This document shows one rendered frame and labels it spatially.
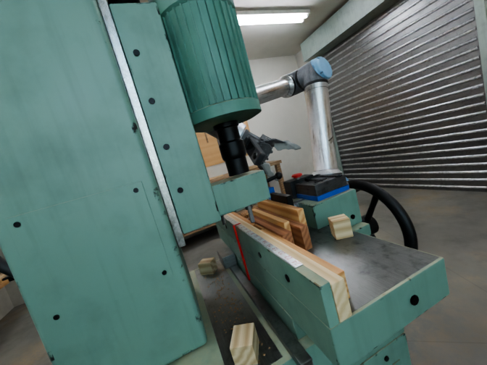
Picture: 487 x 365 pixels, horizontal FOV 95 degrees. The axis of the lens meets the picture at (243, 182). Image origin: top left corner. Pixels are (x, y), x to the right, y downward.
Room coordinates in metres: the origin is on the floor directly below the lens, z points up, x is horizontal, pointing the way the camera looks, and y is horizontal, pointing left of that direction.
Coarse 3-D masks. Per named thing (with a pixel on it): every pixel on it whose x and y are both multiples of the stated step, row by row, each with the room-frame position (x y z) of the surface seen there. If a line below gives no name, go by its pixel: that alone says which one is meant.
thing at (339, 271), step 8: (240, 216) 0.65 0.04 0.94; (256, 224) 0.54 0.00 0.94; (272, 232) 0.46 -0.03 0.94; (280, 240) 0.41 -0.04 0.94; (296, 248) 0.36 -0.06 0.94; (312, 256) 0.32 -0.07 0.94; (320, 264) 0.29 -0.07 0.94; (328, 264) 0.29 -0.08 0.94; (336, 272) 0.27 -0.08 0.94; (344, 280) 0.27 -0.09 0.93
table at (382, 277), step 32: (320, 256) 0.38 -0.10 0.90; (352, 256) 0.36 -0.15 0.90; (384, 256) 0.33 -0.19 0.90; (416, 256) 0.31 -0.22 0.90; (352, 288) 0.28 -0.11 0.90; (384, 288) 0.27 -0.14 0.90; (416, 288) 0.27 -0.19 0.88; (448, 288) 0.29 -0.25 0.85; (352, 320) 0.24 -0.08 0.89; (384, 320) 0.25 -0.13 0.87; (352, 352) 0.23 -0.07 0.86
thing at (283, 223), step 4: (256, 212) 0.59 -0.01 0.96; (260, 212) 0.57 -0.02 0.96; (264, 212) 0.56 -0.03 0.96; (260, 216) 0.57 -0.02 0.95; (264, 216) 0.54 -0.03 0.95; (268, 216) 0.52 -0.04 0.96; (272, 216) 0.51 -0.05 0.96; (268, 220) 0.52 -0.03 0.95; (272, 220) 0.50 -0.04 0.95; (276, 220) 0.48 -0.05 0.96; (280, 220) 0.47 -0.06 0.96; (284, 220) 0.46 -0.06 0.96; (276, 224) 0.48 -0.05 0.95; (280, 224) 0.46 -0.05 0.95; (284, 224) 0.45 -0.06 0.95; (288, 224) 0.45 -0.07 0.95; (288, 228) 0.45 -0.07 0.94
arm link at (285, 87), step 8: (280, 80) 1.19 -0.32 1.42; (288, 80) 1.21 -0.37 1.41; (256, 88) 1.09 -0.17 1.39; (264, 88) 1.10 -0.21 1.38; (272, 88) 1.13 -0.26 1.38; (280, 88) 1.17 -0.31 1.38; (288, 88) 1.21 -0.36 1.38; (296, 88) 1.22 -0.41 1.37; (264, 96) 1.10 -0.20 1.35; (272, 96) 1.15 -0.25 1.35; (280, 96) 1.20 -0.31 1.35; (288, 96) 1.25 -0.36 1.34
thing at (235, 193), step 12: (228, 180) 0.49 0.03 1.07; (240, 180) 0.50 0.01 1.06; (252, 180) 0.50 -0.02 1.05; (264, 180) 0.51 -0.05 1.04; (216, 192) 0.48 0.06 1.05; (228, 192) 0.48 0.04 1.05; (240, 192) 0.49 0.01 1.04; (252, 192) 0.50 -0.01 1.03; (264, 192) 0.51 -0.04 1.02; (228, 204) 0.48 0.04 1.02; (240, 204) 0.49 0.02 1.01
